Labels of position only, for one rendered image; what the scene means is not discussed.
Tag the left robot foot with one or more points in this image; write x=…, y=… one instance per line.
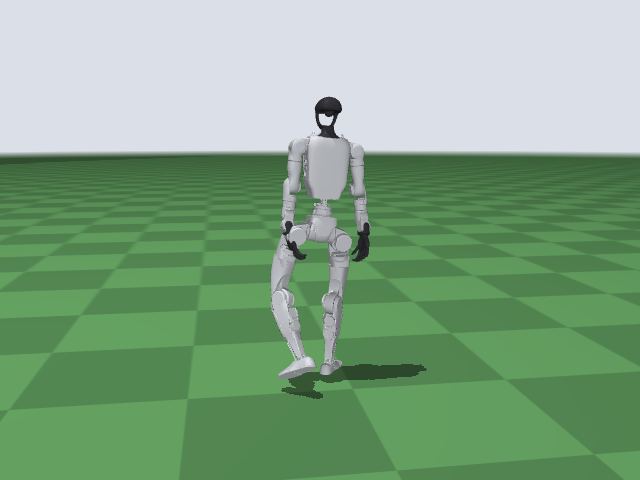
x=297, y=368

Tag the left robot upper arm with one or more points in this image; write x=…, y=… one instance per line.
x=295, y=150

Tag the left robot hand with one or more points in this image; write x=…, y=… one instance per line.
x=292, y=246

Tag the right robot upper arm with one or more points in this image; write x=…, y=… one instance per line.
x=357, y=170

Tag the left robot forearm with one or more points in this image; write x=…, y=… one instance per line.
x=289, y=202

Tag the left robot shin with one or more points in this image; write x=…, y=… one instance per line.
x=287, y=320

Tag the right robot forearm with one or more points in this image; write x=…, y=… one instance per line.
x=361, y=216

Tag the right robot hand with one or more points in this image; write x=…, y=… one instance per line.
x=363, y=244

